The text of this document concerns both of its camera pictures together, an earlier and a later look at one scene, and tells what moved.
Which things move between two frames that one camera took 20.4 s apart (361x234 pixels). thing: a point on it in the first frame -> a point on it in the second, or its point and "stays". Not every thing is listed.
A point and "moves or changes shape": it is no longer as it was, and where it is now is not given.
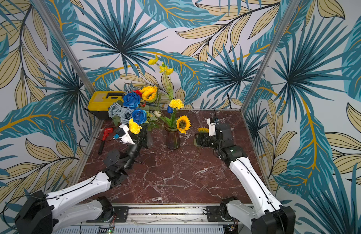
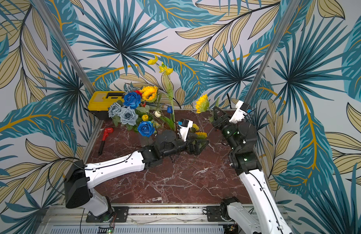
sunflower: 203,129 moves or changes shape
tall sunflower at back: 149,93 stays
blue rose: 139,116 -> 146,128
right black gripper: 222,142 -> 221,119
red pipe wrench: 106,130 stays
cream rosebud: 156,114 stays
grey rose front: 126,114 stays
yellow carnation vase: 176,104 -> 195,126
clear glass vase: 150,143 stays
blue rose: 131,100 stays
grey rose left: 114,109 stays
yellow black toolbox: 101,101 stays
